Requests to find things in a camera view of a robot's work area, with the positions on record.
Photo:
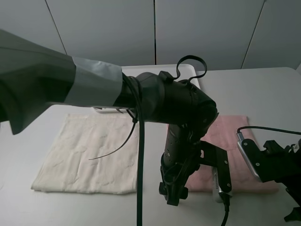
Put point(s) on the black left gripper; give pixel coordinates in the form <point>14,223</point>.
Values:
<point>181,158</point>

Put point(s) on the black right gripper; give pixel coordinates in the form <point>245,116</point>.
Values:
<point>282,165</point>

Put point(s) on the pink towel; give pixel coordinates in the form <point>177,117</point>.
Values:
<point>222,133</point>

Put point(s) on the cream white towel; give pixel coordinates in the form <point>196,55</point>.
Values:
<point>95,153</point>

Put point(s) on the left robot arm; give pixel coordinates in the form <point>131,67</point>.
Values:
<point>33,78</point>

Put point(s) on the white rectangular plastic tray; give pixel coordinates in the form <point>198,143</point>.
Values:
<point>186,72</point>

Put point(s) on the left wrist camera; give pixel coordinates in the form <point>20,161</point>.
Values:
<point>217,159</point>

